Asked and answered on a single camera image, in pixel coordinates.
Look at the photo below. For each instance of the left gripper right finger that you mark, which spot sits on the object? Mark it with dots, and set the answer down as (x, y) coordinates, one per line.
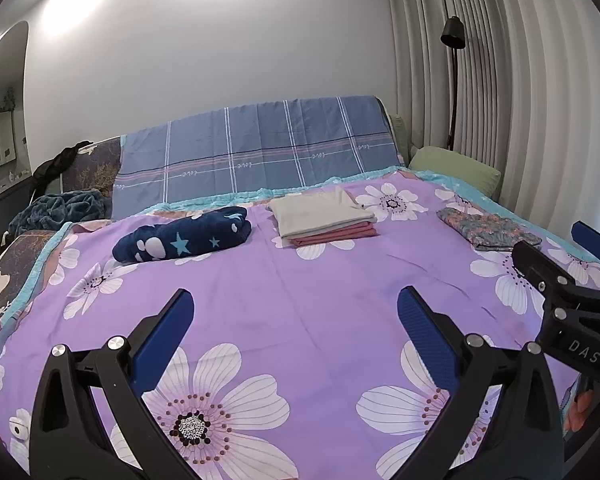
(524, 437)

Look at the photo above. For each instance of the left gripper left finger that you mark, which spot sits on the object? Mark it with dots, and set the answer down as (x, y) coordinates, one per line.
(67, 437)

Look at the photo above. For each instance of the beige long-sleeve shirt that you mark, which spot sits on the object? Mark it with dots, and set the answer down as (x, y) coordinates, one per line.
(315, 213)

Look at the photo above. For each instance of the person's right hand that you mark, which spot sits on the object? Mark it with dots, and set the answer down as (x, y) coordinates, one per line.
(576, 406)

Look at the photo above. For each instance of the white earbud case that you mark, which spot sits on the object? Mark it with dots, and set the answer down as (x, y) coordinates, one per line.
(19, 425)

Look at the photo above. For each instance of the multicolour patterned folded cloth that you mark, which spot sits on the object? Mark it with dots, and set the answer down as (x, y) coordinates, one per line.
(487, 232)

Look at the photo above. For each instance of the white curtain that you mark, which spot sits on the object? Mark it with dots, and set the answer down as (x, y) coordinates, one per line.
(528, 100)

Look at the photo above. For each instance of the dark deer-print bedsheet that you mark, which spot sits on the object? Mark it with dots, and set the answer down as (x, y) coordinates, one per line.
(16, 263)

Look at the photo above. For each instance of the green pillow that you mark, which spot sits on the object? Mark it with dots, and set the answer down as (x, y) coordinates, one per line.
(484, 178)

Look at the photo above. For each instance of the pink folded garment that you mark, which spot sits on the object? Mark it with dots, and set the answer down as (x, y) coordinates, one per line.
(361, 229)

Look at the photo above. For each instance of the dark teal fuzzy blanket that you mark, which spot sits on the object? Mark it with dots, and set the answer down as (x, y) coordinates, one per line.
(51, 211)

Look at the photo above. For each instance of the purple floral duvet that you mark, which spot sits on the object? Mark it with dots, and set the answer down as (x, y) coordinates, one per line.
(296, 365)

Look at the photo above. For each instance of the navy star-pattern rolled blanket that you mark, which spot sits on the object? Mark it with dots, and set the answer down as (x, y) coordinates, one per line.
(187, 237)

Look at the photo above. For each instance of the black floor lamp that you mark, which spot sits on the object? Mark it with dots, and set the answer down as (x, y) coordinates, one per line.
(453, 37)

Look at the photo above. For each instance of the black garment on headboard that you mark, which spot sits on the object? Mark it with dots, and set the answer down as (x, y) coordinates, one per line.
(52, 169)

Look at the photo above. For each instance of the dark floral pillow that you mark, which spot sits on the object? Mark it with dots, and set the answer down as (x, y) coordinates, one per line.
(95, 166)

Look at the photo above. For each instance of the blue plaid pillow cover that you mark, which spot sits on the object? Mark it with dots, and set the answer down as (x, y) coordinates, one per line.
(271, 145)

